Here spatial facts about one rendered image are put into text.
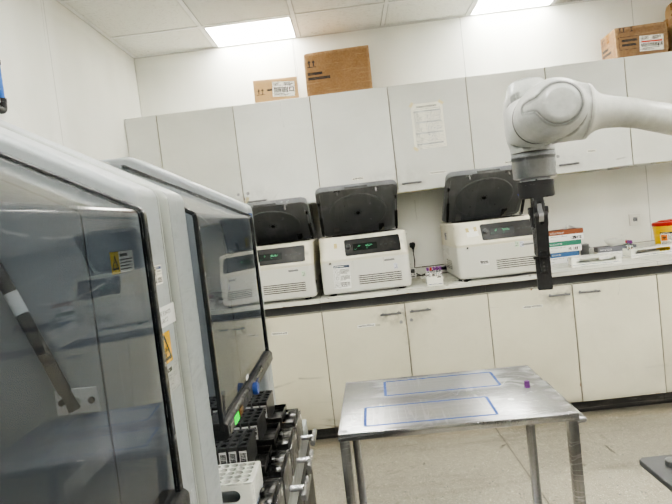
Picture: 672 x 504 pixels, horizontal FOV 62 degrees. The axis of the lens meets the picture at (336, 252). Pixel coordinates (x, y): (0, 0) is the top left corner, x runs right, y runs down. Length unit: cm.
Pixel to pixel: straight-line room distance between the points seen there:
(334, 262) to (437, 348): 83
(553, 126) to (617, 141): 306
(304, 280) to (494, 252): 118
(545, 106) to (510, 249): 254
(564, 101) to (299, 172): 281
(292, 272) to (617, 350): 205
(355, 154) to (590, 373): 201
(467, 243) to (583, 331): 89
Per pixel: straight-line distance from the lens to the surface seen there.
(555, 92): 106
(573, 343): 374
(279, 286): 345
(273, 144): 376
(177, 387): 94
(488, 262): 352
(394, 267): 343
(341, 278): 342
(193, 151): 386
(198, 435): 103
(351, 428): 150
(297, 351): 351
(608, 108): 114
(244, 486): 120
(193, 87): 429
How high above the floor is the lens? 135
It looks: 3 degrees down
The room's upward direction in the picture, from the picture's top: 7 degrees counter-clockwise
